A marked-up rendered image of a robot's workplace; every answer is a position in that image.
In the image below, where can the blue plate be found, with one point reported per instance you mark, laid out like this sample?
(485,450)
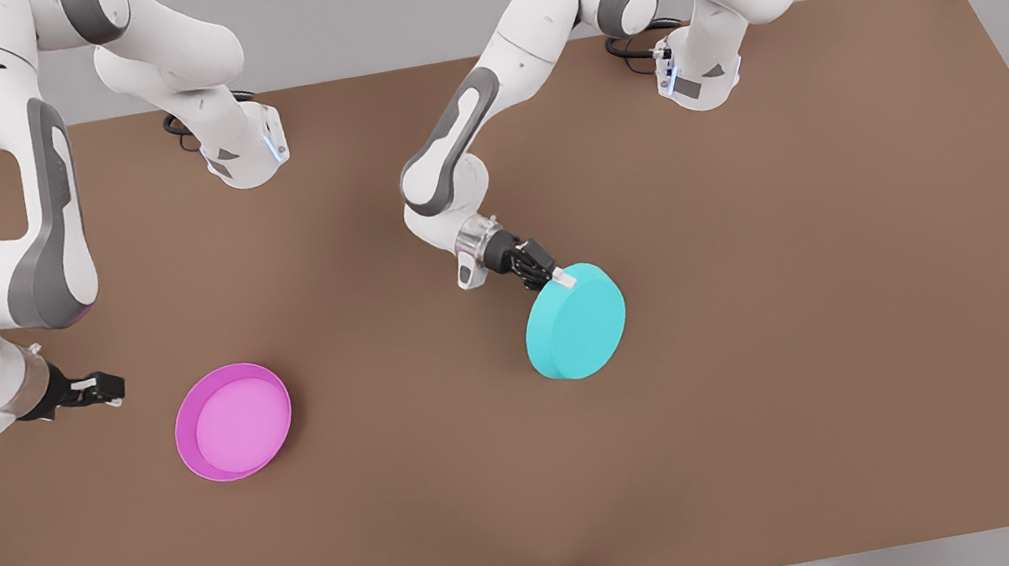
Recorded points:
(577,322)

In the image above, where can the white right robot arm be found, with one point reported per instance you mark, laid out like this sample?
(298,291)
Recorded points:
(53,243)

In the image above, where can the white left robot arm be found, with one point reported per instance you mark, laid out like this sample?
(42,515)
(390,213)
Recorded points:
(525,27)

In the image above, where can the pink plate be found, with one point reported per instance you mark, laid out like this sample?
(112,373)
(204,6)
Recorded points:
(233,422)

